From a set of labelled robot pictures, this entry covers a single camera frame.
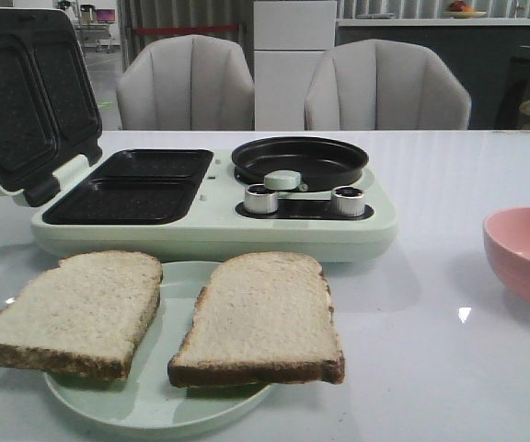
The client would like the pink bowl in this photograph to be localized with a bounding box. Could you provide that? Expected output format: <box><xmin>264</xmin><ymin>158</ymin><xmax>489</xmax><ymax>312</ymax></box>
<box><xmin>483</xmin><ymin>207</ymin><xmax>530</xmax><ymax>301</ymax></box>

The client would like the grey upholstered chair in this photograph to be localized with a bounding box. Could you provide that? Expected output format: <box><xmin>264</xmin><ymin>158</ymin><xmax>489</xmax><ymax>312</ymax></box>
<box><xmin>304</xmin><ymin>39</ymin><xmax>471</xmax><ymax>131</ymax></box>
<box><xmin>117</xmin><ymin>35</ymin><xmax>255</xmax><ymax>131</ymax></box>

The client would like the left silver control knob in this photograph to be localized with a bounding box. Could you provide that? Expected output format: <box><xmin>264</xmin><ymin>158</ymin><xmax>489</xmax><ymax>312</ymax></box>
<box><xmin>243</xmin><ymin>183</ymin><xmax>279</xmax><ymax>215</ymax></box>

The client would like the light green round plate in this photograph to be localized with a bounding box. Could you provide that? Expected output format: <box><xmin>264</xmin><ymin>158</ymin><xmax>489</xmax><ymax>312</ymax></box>
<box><xmin>44</xmin><ymin>262</ymin><xmax>272</xmax><ymax>439</ymax></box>

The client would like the bread slice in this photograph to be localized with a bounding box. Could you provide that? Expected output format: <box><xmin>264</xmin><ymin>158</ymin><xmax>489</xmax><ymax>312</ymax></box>
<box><xmin>167</xmin><ymin>251</ymin><xmax>345</xmax><ymax>388</ymax></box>
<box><xmin>0</xmin><ymin>250</ymin><xmax>163</xmax><ymax>380</ymax></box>

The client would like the dark kitchen counter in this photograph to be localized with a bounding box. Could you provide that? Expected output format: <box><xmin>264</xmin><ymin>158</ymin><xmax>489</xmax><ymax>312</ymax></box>
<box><xmin>337</xmin><ymin>17</ymin><xmax>530</xmax><ymax>130</ymax></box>

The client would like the right grey upholstered chair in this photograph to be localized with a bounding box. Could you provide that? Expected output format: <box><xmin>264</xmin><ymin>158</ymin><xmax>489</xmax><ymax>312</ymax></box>
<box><xmin>304</xmin><ymin>39</ymin><xmax>471</xmax><ymax>131</ymax></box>

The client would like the silver control knob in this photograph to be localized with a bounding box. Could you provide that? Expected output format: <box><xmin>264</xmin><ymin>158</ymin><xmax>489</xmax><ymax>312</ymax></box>
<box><xmin>243</xmin><ymin>183</ymin><xmax>279</xmax><ymax>215</ymax></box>
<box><xmin>330</xmin><ymin>186</ymin><xmax>366</xmax><ymax>217</ymax></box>

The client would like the white refrigerator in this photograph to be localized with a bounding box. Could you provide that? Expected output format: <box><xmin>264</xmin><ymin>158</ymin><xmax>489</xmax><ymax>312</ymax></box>
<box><xmin>253</xmin><ymin>1</ymin><xmax>337</xmax><ymax>131</ymax></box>

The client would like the right silver control knob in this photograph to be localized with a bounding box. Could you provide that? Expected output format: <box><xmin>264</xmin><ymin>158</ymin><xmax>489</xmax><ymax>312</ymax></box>
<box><xmin>330</xmin><ymin>186</ymin><xmax>366</xmax><ymax>217</ymax></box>

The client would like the green breakfast maker base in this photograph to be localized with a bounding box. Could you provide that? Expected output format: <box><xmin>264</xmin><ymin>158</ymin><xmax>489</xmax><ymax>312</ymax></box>
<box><xmin>31</xmin><ymin>149</ymin><xmax>398</xmax><ymax>262</ymax></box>

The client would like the left grey upholstered chair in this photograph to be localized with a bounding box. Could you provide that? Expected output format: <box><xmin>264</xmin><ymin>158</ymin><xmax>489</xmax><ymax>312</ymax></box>
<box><xmin>117</xmin><ymin>35</ymin><xmax>255</xmax><ymax>131</ymax></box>

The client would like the green breakfast maker lid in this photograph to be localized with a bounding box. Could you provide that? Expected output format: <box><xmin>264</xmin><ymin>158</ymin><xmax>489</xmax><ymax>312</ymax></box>
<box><xmin>0</xmin><ymin>7</ymin><xmax>102</xmax><ymax>207</ymax></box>

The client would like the black round frying pan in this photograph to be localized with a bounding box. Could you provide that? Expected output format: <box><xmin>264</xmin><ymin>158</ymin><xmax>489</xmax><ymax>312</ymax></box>
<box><xmin>231</xmin><ymin>136</ymin><xmax>369</xmax><ymax>192</ymax></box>

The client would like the fruit plate on counter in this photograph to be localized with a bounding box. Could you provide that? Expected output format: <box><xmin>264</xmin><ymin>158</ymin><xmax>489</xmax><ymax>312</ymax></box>
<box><xmin>444</xmin><ymin>0</ymin><xmax>487</xmax><ymax>19</ymax></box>

